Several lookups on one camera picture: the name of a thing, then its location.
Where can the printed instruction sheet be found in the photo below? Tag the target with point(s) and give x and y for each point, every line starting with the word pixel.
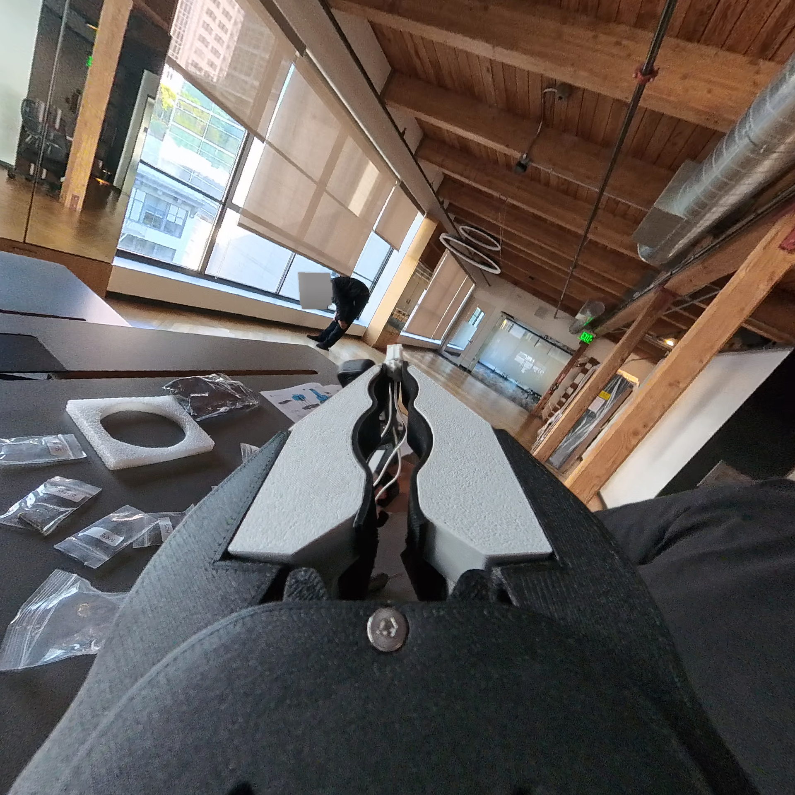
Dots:
pixel 292 397

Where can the dark office desk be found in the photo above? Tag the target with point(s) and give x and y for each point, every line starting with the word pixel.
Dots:
pixel 186 348

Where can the dark shiny plastic bag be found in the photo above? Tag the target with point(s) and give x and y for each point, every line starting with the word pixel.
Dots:
pixel 211 397

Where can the small clear screw bag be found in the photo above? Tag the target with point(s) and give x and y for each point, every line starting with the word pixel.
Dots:
pixel 43 503
pixel 37 450

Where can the person's dark clothing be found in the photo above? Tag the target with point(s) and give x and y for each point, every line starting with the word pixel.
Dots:
pixel 714 621

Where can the black office chair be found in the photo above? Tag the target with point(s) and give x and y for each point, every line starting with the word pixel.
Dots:
pixel 37 143

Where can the dark grey desk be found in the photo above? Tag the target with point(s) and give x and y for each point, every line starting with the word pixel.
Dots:
pixel 155 484

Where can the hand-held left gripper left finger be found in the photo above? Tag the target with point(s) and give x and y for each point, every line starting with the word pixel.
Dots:
pixel 298 497

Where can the white foam frame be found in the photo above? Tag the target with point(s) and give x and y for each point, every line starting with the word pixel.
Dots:
pixel 87 416

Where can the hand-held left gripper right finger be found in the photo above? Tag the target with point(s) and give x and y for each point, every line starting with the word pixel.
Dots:
pixel 484 497

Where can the pile of clear screw bags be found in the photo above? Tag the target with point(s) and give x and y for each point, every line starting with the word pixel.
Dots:
pixel 105 534

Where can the silver ventilation duct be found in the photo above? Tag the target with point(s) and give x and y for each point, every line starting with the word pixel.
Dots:
pixel 714 180

